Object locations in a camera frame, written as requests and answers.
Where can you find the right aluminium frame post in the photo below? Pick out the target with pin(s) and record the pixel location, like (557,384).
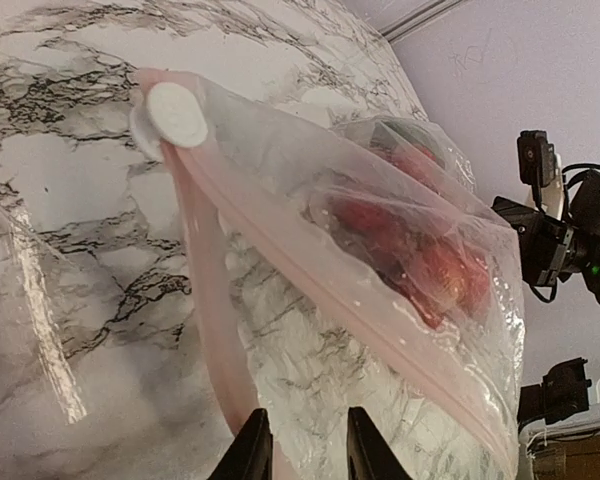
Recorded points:
(418,18)

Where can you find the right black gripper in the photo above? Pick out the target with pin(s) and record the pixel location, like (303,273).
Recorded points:
(553,250)

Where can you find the clear zip top bag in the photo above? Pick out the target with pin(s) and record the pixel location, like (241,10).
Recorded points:
(291,323)

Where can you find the green fake leafy vegetable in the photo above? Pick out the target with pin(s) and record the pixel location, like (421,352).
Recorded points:
(389,131)

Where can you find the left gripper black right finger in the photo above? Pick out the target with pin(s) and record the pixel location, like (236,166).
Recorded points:
(369,455)

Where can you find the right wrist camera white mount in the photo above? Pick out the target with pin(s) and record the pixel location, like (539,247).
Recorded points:
(540,167)

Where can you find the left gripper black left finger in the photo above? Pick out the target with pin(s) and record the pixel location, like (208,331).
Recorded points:
(250,455)

